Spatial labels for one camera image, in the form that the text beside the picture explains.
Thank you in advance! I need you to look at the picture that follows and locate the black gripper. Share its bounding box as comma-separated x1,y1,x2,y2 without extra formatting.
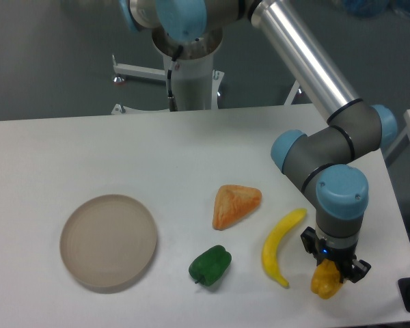
301,226,371,283

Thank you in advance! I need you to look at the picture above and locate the yellow toy pepper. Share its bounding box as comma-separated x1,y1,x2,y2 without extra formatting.
310,259,343,299

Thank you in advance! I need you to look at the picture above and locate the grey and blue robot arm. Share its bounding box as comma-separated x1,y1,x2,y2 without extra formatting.
120,1,397,282

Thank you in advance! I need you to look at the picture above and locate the green toy pepper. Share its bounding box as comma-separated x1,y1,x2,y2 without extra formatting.
189,245,232,287

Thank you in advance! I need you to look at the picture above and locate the beige round plate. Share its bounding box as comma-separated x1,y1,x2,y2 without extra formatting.
59,195,158,294

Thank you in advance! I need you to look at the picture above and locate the yellow toy banana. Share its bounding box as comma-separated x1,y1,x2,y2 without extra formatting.
260,208,308,288

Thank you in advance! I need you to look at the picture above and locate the orange triangular toy bread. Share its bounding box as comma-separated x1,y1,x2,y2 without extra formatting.
212,184,262,230

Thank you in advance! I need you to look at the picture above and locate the blue plastic bag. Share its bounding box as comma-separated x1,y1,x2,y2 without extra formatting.
334,0,410,21

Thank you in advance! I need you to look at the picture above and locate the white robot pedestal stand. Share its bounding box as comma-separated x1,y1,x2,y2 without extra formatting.
112,27,224,111

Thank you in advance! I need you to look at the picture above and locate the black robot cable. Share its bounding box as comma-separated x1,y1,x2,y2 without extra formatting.
165,45,185,112

